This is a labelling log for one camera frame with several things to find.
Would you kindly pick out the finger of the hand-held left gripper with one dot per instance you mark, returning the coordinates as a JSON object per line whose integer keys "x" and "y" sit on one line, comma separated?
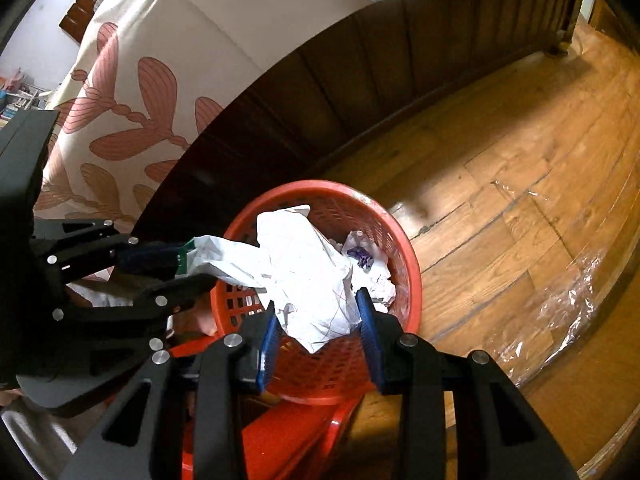
{"x": 150, "y": 257}
{"x": 150, "y": 300}

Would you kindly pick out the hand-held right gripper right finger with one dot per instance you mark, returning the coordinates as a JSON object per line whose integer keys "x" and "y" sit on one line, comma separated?
{"x": 370, "y": 330}

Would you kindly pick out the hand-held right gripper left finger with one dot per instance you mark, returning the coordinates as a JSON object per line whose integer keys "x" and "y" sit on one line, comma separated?
{"x": 270, "y": 350}

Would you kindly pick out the small white paper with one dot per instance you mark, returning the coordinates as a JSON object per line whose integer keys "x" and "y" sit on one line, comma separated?
{"x": 380, "y": 280}

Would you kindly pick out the red plastic basket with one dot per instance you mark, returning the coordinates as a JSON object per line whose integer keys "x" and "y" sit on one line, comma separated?
{"x": 330, "y": 375}

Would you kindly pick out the purple wrapper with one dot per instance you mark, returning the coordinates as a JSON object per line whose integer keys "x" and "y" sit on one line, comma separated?
{"x": 362, "y": 257}

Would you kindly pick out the large white paper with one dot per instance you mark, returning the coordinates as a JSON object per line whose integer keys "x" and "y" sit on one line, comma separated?
{"x": 305, "y": 280}

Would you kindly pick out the pink cloth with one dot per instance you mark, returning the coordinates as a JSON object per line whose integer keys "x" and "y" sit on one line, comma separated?
{"x": 200, "y": 322}

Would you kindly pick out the red plastic stool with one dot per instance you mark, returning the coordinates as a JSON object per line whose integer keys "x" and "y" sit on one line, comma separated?
{"x": 280, "y": 440}

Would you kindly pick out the grey cloth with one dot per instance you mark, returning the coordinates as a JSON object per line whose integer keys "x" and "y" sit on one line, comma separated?
{"x": 30, "y": 435}

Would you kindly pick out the clear plastic film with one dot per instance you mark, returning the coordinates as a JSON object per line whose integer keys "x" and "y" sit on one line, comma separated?
{"x": 575, "y": 300}

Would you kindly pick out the leaf-printed cream bed sheet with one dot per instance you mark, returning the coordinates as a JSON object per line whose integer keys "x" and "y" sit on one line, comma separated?
{"x": 200, "y": 50}

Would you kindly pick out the dark wooden bed footboard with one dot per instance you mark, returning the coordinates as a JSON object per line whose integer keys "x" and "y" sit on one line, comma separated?
{"x": 350, "y": 75}

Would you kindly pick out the dark wooden headboard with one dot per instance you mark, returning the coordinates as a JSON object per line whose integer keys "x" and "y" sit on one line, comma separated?
{"x": 85, "y": 5}

